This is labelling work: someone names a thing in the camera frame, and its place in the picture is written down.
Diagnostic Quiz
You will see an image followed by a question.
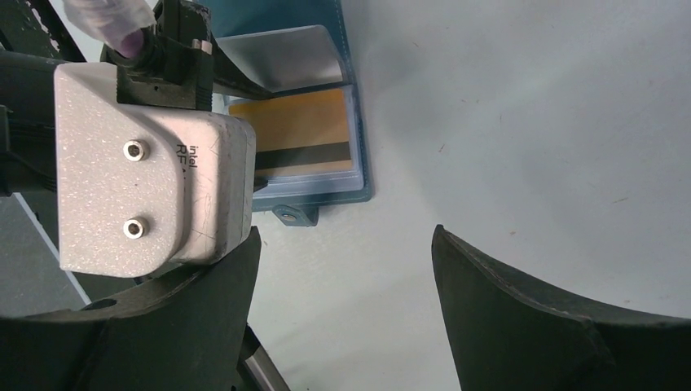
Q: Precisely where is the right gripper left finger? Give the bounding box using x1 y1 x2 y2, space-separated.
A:
1 227 262 390

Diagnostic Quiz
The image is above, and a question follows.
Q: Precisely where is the gold credit card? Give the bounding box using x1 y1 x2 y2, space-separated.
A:
228 89 354 177

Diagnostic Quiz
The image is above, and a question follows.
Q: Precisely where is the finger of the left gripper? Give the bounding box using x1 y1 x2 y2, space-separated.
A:
207 33 273 103

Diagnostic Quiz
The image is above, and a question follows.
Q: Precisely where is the blue card holder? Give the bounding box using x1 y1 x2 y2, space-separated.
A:
206 1 372 226

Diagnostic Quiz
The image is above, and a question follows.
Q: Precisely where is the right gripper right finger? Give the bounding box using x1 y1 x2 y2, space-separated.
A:
431 226 690 390

